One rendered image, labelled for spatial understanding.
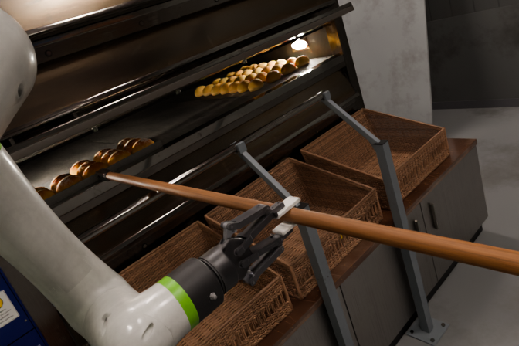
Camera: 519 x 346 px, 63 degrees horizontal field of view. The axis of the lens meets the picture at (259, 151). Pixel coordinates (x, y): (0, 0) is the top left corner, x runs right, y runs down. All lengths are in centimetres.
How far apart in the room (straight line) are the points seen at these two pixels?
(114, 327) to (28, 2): 120
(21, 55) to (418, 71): 366
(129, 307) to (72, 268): 11
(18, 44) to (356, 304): 155
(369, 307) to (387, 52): 271
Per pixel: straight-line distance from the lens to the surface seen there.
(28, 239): 68
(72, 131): 146
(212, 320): 170
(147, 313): 67
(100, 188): 166
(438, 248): 66
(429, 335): 221
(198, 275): 70
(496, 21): 433
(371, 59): 420
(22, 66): 49
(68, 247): 72
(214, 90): 249
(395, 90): 409
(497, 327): 225
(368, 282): 183
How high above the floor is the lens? 159
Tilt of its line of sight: 18 degrees down
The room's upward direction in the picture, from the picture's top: 19 degrees counter-clockwise
